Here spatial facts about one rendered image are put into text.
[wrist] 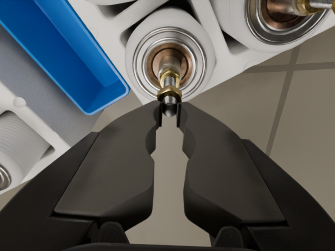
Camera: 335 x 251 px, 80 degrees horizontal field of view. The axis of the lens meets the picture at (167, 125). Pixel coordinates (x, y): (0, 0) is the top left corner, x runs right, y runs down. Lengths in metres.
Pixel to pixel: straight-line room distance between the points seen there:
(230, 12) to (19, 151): 0.34
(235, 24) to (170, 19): 0.06
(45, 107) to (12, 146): 0.08
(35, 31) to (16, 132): 0.18
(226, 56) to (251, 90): 0.25
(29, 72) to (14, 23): 0.08
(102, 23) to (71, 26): 0.21
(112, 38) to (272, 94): 0.40
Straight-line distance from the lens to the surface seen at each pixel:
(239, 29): 0.22
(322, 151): 0.75
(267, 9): 0.22
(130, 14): 0.28
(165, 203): 0.78
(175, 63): 0.19
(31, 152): 0.40
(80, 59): 0.51
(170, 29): 0.20
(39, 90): 0.42
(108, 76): 0.50
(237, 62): 0.30
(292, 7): 0.20
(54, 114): 0.41
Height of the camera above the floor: 0.46
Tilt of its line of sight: 57 degrees down
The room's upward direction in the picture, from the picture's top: 179 degrees counter-clockwise
